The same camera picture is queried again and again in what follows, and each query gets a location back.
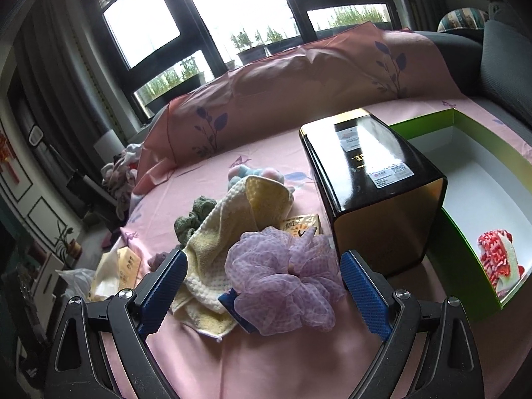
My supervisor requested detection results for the purple knitted cloth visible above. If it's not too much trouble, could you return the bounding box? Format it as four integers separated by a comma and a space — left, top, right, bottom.
148, 252, 168, 272

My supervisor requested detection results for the green knitted scrunchie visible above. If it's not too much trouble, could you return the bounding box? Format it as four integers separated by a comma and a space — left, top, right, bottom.
174, 196, 217, 248

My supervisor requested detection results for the green white open box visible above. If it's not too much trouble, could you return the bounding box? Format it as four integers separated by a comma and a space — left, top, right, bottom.
392, 109, 531, 321

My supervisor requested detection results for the orange tree tissue pack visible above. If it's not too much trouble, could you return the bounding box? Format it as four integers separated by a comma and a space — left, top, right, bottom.
280, 213, 321, 237

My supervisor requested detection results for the pink floral bed sheet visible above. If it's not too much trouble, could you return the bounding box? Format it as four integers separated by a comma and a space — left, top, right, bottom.
101, 97, 532, 399

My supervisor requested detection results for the red white plush item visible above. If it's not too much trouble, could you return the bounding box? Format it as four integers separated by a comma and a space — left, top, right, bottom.
477, 229, 525, 299

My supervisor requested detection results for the blue orange tissue pack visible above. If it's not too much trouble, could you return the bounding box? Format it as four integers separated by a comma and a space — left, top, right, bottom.
218, 288, 258, 334

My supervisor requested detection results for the black balcony planter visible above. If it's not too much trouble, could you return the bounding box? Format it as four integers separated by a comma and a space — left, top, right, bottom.
238, 45, 268, 66

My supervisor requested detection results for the purple mesh bath pouf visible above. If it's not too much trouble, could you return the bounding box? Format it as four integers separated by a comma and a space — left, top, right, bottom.
224, 227, 345, 336

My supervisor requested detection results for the grey sofa cushion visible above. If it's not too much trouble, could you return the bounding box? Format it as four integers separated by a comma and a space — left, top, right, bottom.
480, 21, 531, 128

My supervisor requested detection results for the small potted plant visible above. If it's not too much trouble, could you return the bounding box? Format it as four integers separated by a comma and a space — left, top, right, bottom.
54, 227, 83, 262

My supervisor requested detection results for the pink floral pillow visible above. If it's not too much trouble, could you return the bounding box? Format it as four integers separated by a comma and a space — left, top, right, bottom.
133, 23, 464, 196

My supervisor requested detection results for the red wall ornament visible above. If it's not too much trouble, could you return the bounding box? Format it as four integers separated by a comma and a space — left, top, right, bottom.
0, 132, 20, 185

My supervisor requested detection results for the yellow white waffle towel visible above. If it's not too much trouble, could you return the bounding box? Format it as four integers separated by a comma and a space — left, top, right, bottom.
171, 176, 294, 340

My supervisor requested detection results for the black gold tea box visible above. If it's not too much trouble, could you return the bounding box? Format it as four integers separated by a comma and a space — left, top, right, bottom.
299, 109, 447, 277

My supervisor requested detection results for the pile of clothes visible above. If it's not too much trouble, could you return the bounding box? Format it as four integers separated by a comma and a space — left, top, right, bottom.
101, 143, 142, 220

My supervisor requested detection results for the black window frame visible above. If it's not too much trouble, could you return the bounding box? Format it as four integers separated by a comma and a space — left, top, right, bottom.
81, 0, 400, 122

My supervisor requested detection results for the blue pink plush elephant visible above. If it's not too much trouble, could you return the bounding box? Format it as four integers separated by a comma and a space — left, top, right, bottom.
228, 164, 285, 189

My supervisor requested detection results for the yellow soft tissue pack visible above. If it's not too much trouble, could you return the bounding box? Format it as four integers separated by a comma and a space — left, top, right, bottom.
88, 247, 141, 302

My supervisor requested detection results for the striped round cushion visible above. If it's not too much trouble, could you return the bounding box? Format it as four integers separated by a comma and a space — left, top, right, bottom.
437, 7, 489, 33

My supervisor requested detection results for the white plastic bag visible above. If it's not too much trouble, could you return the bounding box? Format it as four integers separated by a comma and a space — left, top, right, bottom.
56, 268, 95, 301

